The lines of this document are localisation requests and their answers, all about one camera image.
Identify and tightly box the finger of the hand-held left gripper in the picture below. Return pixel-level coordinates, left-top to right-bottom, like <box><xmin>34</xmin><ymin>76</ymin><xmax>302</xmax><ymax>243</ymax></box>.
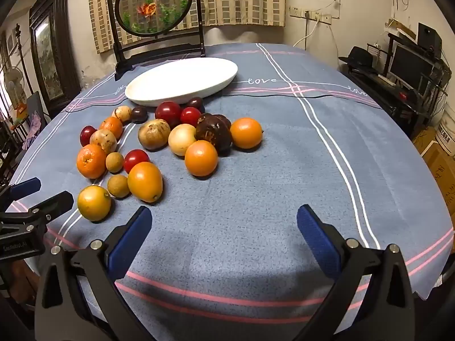
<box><xmin>0</xmin><ymin>190</ymin><xmax>75</xmax><ymax>235</ymax></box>
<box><xmin>0</xmin><ymin>177</ymin><xmax>42</xmax><ymax>214</ymax></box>

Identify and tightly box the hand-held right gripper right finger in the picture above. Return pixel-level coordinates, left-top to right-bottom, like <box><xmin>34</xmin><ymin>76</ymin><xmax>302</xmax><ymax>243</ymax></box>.
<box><xmin>296</xmin><ymin>204</ymin><xmax>416</xmax><ymax>341</ymax></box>

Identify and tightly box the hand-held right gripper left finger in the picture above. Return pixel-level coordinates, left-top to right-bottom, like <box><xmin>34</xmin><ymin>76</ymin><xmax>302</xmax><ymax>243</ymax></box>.
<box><xmin>34</xmin><ymin>205</ymin><xmax>153</xmax><ymax>341</ymax></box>

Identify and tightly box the yellow-green orange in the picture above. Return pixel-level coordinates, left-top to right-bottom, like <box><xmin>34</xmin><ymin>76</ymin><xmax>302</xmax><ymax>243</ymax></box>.
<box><xmin>77</xmin><ymin>185</ymin><xmax>112</xmax><ymax>221</ymax></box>

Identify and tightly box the brown longan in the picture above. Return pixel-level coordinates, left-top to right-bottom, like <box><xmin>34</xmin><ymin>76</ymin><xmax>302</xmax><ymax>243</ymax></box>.
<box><xmin>107</xmin><ymin>174</ymin><xmax>131</xmax><ymax>198</ymax></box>
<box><xmin>105</xmin><ymin>152</ymin><xmax>125</xmax><ymax>173</ymax></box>

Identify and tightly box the orange mandarin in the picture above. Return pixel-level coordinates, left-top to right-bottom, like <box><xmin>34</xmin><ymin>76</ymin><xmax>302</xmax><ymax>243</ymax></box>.
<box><xmin>76</xmin><ymin>144</ymin><xmax>107</xmax><ymax>180</ymax></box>
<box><xmin>99</xmin><ymin>117</ymin><xmax>123</xmax><ymax>140</ymax></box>

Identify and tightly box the oval yellow-orange kumquat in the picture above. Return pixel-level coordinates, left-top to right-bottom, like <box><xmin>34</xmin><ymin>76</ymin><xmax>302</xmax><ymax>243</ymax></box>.
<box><xmin>127</xmin><ymin>161</ymin><xmax>163</xmax><ymax>203</ymax></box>

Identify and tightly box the small dark red plum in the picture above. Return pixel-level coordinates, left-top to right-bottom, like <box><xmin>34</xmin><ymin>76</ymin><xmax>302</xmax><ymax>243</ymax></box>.
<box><xmin>80</xmin><ymin>125</ymin><xmax>97</xmax><ymax>147</ymax></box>

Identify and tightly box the red cherry tomato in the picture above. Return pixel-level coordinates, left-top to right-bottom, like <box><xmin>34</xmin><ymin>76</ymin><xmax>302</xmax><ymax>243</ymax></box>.
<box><xmin>179</xmin><ymin>107</ymin><xmax>202</xmax><ymax>127</ymax></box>
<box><xmin>123</xmin><ymin>149</ymin><xmax>150</xmax><ymax>174</ymax></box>

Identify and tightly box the tan mottled pepino melon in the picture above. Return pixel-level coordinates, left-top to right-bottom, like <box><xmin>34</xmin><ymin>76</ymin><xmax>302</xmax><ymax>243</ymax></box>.
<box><xmin>90</xmin><ymin>129</ymin><xmax>117</xmax><ymax>154</ymax></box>

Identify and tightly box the smooth round orange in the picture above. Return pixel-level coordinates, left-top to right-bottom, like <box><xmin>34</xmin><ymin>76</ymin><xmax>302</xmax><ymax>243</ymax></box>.
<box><xmin>184</xmin><ymin>140</ymin><xmax>219</xmax><ymax>177</ymax></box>
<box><xmin>230</xmin><ymin>117</ymin><xmax>264</xmax><ymax>150</ymax></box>

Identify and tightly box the brown sapodilla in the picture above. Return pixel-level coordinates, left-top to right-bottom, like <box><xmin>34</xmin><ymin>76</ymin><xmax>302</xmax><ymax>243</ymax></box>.
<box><xmin>138</xmin><ymin>118</ymin><xmax>171</xmax><ymax>150</ymax></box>

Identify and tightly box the pale yellow loquat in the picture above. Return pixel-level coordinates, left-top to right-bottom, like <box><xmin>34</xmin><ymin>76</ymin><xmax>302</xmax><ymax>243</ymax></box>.
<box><xmin>168</xmin><ymin>124</ymin><xmax>197</xmax><ymax>156</ymax></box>

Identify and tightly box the purple striped pepino melon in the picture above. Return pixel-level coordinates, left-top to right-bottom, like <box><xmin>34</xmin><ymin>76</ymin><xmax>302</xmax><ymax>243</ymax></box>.
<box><xmin>111</xmin><ymin>106</ymin><xmax>133</xmax><ymax>124</ymax></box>

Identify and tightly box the large dark red plum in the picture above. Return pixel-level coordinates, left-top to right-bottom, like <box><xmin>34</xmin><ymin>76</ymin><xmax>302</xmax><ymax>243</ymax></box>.
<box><xmin>155</xmin><ymin>101</ymin><xmax>182</xmax><ymax>128</ymax></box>

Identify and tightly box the white oval plate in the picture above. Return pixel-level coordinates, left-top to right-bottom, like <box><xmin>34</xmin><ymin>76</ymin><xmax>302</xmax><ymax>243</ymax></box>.
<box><xmin>124</xmin><ymin>57</ymin><xmax>238</xmax><ymax>107</ymax></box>

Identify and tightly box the blue striped tablecloth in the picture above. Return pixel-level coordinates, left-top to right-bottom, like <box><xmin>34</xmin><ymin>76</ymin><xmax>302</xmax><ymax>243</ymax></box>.
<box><xmin>7</xmin><ymin>43</ymin><xmax>455</xmax><ymax>334</ymax></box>

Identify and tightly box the white standing fan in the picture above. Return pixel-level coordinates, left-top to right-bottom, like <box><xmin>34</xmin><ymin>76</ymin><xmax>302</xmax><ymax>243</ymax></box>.
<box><xmin>3</xmin><ymin>66</ymin><xmax>27</xmax><ymax>114</ymax></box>

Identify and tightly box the cardboard box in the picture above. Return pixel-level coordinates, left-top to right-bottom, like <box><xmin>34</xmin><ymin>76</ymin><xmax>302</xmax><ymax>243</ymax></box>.
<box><xmin>414</xmin><ymin>128</ymin><xmax>455</xmax><ymax>217</ymax></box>

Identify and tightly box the black computer desk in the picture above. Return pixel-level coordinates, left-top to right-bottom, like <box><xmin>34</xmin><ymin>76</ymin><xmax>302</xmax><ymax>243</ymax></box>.
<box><xmin>339</xmin><ymin>32</ymin><xmax>452</xmax><ymax>139</ymax></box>

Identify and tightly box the black hat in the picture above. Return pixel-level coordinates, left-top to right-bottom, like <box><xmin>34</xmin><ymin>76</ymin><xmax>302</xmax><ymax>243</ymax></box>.
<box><xmin>338</xmin><ymin>45</ymin><xmax>377</xmax><ymax>70</ymax></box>

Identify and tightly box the computer monitor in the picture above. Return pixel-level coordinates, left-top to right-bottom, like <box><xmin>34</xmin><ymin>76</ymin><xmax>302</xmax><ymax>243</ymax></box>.
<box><xmin>387</xmin><ymin>44</ymin><xmax>436</xmax><ymax>88</ymax></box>

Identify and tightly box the round embroidered table screen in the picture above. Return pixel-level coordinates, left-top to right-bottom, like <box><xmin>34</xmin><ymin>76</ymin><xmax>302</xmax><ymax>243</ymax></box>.
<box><xmin>106</xmin><ymin>0</ymin><xmax>207</xmax><ymax>82</ymax></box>

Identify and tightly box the black speaker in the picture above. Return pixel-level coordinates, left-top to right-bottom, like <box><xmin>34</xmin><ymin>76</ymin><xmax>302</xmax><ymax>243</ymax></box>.
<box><xmin>417</xmin><ymin>22</ymin><xmax>443</xmax><ymax>59</ymax></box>

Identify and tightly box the beige checked curtain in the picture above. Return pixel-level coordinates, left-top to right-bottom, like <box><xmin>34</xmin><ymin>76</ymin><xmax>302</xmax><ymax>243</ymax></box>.
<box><xmin>87</xmin><ymin>0</ymin><xmax>287</xmax><ymax>55</ymax></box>

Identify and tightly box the white power cable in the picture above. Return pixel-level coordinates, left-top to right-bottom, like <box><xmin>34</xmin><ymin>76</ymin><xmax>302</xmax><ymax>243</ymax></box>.
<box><xmin>292</xmin><ymin>18</ymin><xmax>320</xmax><ymax>49</ymax></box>

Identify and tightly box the white wall socket strip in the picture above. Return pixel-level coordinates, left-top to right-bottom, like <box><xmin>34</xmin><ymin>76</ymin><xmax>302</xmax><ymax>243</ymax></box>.
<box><xmin>304</xmin><ymin>10</ymin><xmax>332</xmax><ymax>24</ymax></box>

